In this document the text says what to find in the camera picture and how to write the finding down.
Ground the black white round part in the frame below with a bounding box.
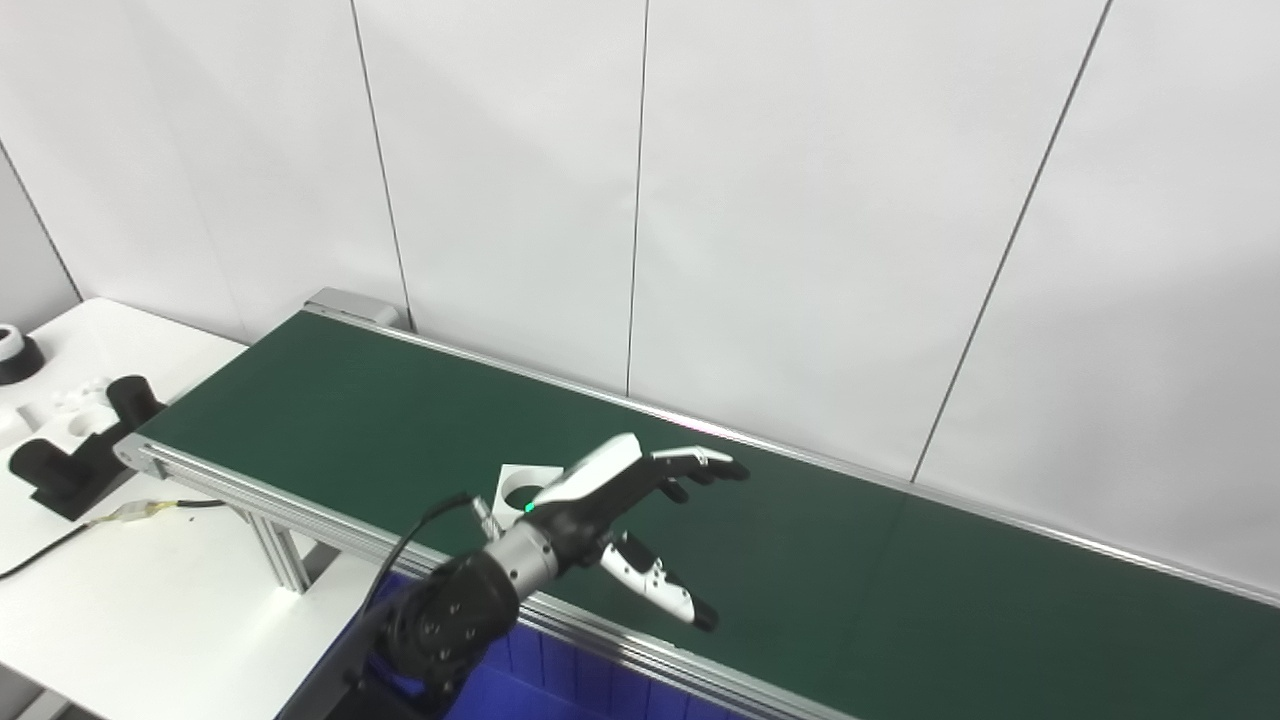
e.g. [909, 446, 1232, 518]
[0, 323, 46, 387]

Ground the blue plastic bin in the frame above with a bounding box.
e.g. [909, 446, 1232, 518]
[375, 575, 761, 720]

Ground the white square part round hole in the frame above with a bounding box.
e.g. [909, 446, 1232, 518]
[492, 463, 566, 531]

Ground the green conveyor belt aluminium frame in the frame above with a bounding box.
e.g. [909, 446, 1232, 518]
[112, 288, 1280, 720]

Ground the aluminium conveyor leg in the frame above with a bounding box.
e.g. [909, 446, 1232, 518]
[235, 505, 313, 596]

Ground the black plastic part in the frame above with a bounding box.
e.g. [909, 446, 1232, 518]
[8, 375, 166, 521]

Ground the white plastic part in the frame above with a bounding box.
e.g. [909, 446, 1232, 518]
[0, 378, 113, 451]

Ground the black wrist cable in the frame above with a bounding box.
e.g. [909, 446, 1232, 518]
[358, 490, 501, 641]

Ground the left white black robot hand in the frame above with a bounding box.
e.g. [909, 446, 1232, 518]
[520, 432, 751, 633]

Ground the grey conveyor end housing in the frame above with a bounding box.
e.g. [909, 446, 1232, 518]
[305, 288, 401, 329]

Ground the black cable yellow connector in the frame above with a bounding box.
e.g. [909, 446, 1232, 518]
[0, 498, 226, 582]

